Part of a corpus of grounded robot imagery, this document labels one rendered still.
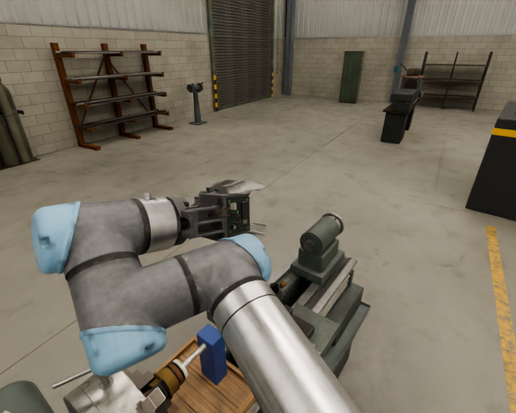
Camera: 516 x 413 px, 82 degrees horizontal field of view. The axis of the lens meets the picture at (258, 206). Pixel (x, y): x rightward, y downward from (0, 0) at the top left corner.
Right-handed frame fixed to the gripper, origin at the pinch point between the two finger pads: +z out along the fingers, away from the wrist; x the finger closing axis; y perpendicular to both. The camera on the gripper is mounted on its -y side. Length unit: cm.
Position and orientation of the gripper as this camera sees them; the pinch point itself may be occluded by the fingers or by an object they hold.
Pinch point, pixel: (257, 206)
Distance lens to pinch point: 58.0
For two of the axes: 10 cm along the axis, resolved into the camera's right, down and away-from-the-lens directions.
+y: 7.0, 0.7, -7.1
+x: -0.2, -9.9, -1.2
